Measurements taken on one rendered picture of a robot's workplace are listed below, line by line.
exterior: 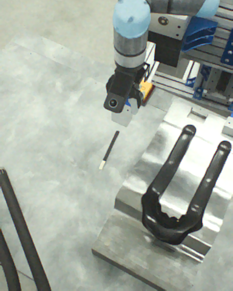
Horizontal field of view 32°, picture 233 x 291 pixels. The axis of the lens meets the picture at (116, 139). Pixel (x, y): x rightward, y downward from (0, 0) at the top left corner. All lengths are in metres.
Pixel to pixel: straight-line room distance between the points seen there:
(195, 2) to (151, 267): 0.63
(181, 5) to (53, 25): 1.78
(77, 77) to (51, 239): 0.54
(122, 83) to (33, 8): 1.86
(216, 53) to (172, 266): 0.80
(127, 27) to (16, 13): 1.96
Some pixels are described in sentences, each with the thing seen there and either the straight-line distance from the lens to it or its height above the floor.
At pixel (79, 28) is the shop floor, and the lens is 2.61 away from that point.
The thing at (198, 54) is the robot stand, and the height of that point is 0.72.
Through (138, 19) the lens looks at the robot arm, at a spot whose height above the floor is 1.30.
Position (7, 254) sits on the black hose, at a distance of 1.08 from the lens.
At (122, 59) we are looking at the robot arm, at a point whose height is 1.18.
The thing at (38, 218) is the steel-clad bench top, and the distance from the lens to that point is 1.16.
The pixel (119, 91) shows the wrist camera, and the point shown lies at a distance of 0.97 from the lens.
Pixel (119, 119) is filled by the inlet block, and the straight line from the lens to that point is 1.12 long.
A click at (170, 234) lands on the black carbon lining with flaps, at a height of 0.87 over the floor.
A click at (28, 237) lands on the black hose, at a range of 1.06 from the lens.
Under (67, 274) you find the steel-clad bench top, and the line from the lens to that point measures 1.12.
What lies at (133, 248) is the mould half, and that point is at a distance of 1.06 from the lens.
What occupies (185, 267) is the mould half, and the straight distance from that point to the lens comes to 1.07.
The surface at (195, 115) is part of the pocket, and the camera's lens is 1.23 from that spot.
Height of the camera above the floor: 1.89
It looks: 62 degrees down
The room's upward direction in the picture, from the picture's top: 1 degrees clockwise
